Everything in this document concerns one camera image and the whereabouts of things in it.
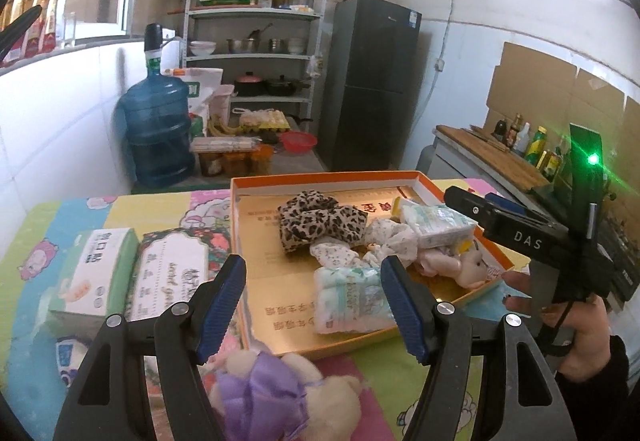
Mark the cream bear purple dress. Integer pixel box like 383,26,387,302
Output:
208,350,362,440

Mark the small tissue pack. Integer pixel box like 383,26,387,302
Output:
399,200,476,249

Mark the green tissue pack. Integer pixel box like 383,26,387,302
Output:
314,268,396,335

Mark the white floral scrunchie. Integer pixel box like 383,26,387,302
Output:
309,219,418,268

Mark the leopard print scrunchie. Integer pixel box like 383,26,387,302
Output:
278,190,368,253

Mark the right hand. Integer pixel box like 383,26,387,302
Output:
502,271,611,383

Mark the colourful cartoon table cloth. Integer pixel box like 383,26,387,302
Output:
0,177,532,441

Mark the green white tissue box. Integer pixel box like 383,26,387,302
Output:
47,227,139,339

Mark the wooden cutting board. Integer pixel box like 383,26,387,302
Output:
434,124,551,193

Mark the pink plush toy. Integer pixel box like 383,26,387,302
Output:
416,248,506,291

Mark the floral white tissue box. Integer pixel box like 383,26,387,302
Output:
126,229,209,321

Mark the orange gold shallow box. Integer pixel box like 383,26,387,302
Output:
231,170,493,360

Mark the blue water jug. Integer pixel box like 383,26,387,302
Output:
119,23,195,188

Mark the black refrigerator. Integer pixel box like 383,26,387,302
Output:
317,0,421,171

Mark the egg tray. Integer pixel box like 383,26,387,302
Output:
239,109,291,132

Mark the red plastic basket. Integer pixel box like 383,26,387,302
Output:
280,131,318,154

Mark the white green rice bag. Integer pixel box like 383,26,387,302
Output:
165,67,224,120

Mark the red drink bottles row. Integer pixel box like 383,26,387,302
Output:
0,0,61,67

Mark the grey metal shelf rack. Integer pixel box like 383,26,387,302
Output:
180,0,328,130

